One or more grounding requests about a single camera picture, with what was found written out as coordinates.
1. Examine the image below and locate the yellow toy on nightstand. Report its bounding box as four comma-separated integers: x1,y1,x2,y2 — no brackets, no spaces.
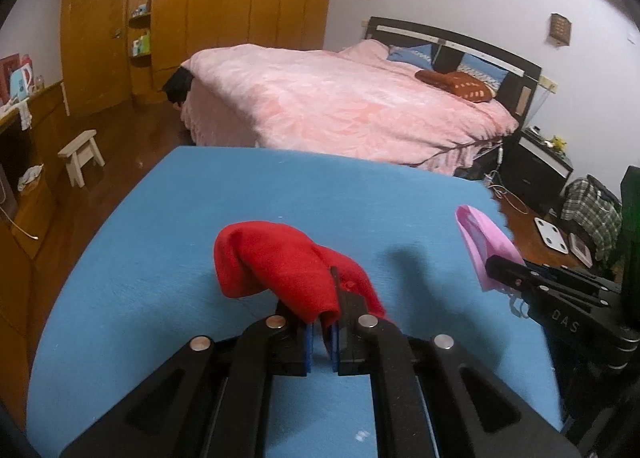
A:
550,136,566,152

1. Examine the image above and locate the pink bed quilt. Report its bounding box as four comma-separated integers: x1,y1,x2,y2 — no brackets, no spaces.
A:
179,40,518,175

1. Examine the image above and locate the black garment on bed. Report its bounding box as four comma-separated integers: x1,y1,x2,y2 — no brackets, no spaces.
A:
162,66,193,106

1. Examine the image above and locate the wooden side desk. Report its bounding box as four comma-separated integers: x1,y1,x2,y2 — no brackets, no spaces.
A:
1,83,66,426

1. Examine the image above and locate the white bathroom scale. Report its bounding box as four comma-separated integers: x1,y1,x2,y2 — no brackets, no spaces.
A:
534,217,570,255

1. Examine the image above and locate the blue table cloth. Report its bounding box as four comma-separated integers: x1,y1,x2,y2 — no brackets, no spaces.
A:
26,147,562,457

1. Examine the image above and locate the white charging cable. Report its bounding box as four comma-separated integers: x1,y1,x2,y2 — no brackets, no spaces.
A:
482,147,528,215

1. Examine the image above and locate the large wooden wardrobe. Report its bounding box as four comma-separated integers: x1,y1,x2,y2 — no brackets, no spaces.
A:
60,0,329,117

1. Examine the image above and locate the red picture frame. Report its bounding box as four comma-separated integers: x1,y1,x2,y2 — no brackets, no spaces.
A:
0,54,21,103

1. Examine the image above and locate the red knitted glove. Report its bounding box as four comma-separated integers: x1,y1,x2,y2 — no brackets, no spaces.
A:
213,222,386,328

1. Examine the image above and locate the small white wooden stool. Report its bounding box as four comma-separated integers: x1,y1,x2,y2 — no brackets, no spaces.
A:
58,129,105,188

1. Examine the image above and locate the brown dotted pillow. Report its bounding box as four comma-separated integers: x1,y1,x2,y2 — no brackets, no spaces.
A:
414,70,494,103

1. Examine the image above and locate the dark wooden headboard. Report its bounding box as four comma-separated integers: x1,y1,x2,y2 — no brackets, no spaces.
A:
363,17,541,127

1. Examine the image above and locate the light blue electric kettle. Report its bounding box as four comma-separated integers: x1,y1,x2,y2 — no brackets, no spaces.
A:
10,63,34,101

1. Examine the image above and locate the blue patterned pillow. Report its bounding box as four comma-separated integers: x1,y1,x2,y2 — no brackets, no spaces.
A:
387,43,508,92

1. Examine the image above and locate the black bedside nightstand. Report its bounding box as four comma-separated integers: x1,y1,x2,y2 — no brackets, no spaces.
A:
499,129,574,216

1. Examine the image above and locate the plaid shirt on chair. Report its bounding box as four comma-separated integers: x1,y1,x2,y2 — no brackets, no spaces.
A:
560,177,622,263

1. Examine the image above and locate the pink face mask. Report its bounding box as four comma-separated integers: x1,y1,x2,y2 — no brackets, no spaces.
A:
456,205,525,294

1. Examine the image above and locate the right wall lamp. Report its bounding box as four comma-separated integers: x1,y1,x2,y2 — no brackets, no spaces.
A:
548,12,572,47

